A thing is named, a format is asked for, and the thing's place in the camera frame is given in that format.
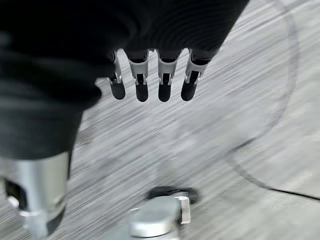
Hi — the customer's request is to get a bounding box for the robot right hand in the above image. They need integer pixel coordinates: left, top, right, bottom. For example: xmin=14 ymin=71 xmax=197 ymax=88
xmin=0 ymin=0 xmax=251 ymax=240

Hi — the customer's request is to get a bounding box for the dark robot foot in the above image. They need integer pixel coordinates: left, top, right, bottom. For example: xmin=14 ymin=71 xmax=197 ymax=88
xmin=148 ymin=186 xmax=201 ymax=204

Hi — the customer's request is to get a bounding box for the silver robot leg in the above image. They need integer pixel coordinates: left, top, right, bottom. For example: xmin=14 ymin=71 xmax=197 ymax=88
xmin=127 ymin=195 xmax=192 ymax=240

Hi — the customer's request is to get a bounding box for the thin black floor cable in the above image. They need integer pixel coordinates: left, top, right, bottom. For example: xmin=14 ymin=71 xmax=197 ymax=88
xmin=226 ymin=4 xmax=320 ymax=201

